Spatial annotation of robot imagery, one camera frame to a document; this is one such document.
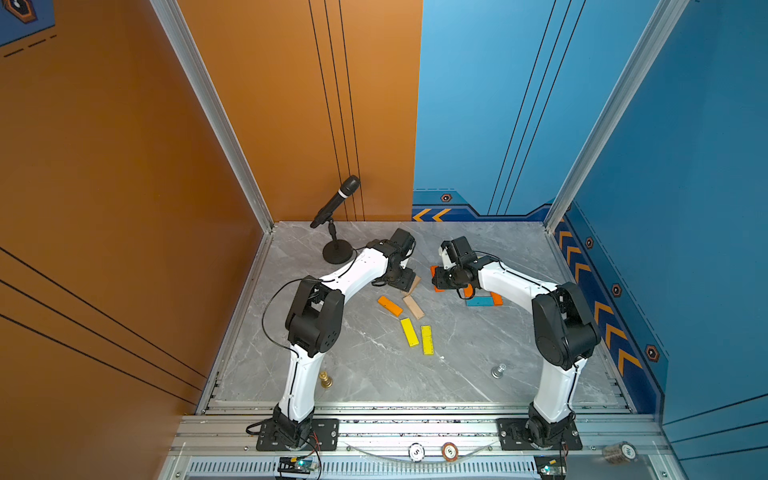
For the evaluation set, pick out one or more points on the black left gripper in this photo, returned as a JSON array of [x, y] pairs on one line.
[[406, 282]]

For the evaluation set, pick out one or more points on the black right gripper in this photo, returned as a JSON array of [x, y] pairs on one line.
[[439, 280]]

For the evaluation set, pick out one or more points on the orange block bottom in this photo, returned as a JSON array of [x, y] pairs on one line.
[[497, 298]]

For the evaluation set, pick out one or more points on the beige wooden block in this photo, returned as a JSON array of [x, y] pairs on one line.
[[413, 307], [413, 286]]

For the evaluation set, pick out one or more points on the long orange block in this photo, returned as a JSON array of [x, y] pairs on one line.
[[433, 270]]

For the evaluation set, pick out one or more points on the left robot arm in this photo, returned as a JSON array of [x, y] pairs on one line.
[[314, 323]]

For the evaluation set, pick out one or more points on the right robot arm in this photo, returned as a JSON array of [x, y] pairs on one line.
[[565, 335]]

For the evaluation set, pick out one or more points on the yellow block left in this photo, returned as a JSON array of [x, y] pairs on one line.
[[409, 332]]

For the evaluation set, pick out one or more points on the yellow block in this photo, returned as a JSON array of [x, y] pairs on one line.
[[409, 332], [427, 340]]

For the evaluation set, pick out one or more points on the yellow block middle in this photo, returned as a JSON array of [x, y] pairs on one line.
[[427, 340]]

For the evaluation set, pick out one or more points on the silver chess piece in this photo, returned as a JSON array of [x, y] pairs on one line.
[[498, 371]]

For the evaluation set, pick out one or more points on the brass chess piece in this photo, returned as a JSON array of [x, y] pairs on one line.
[[325, 380]]

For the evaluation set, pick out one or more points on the right green circuit board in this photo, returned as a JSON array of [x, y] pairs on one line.
[[550, 468]]

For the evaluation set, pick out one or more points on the green circuit board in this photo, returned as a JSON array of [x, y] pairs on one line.
[[550, 468], [297, 466]]

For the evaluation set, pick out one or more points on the left green circuit board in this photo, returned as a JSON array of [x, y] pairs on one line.
[[297, 466]]

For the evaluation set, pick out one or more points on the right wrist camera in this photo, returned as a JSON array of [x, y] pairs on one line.
[[457, 252]]

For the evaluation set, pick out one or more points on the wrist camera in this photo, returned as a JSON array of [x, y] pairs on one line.
[[403, 242], [457, 252]]

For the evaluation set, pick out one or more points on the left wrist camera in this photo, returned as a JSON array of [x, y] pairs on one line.
[[403, 242]]

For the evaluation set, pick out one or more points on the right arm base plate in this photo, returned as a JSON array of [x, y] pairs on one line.
[[520, 434]]

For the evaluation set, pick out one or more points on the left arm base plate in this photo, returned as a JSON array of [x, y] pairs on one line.
[[319, 433]]

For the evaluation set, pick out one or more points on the aluminium front rail frame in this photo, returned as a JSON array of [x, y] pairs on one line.
[[368, 440]]

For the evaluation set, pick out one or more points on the aluminium corner post right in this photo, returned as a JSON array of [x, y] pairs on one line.
[[652, 40]]

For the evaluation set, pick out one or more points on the aluminium corner post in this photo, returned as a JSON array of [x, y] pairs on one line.
[[177, 31], [652, 40]]

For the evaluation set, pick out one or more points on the aluminium corner post left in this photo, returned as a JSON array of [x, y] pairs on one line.
[[177, 31]]

